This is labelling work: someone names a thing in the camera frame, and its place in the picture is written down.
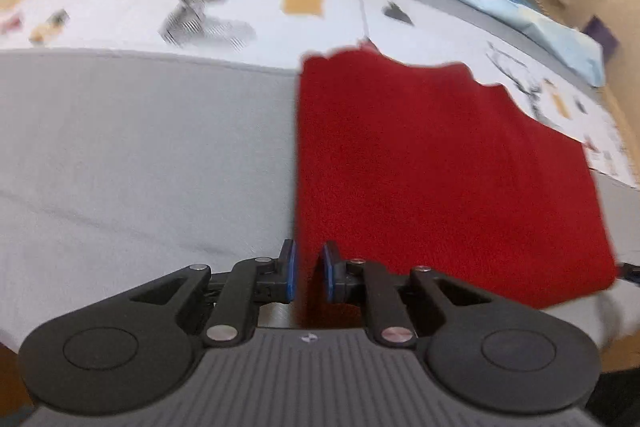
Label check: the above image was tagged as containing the dark red knit sweater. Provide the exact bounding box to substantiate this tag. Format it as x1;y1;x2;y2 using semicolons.
295;48;617;327

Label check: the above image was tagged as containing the purple box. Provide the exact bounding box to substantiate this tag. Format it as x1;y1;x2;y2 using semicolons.
582;15;620;62

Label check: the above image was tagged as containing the printed deer bed sheet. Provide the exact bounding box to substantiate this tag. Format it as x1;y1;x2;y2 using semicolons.
1;0;637;186

